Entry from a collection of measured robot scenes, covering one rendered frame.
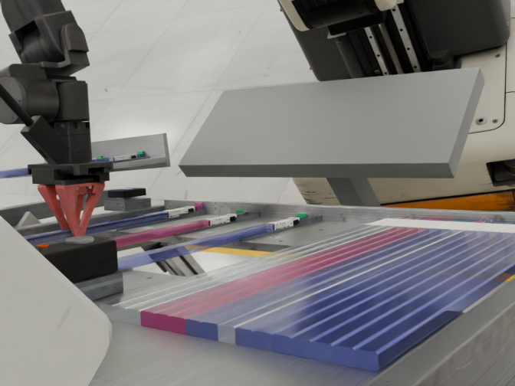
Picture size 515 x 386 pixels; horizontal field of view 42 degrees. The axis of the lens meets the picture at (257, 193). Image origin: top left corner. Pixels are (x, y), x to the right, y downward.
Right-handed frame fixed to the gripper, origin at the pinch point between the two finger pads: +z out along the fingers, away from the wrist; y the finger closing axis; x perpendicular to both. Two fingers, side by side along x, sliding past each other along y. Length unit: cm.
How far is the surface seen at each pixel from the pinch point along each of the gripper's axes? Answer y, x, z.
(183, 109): -119, 155, -21
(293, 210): 18.3, 25.5, -0.5
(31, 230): -8.0, -0.9, 0.3
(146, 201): -8.0, 21.5, -1.2
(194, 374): 48, -31, 0
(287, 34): -86, 186, -51
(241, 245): 23.1, 6.5, 1.2
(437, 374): 60, -26, 0
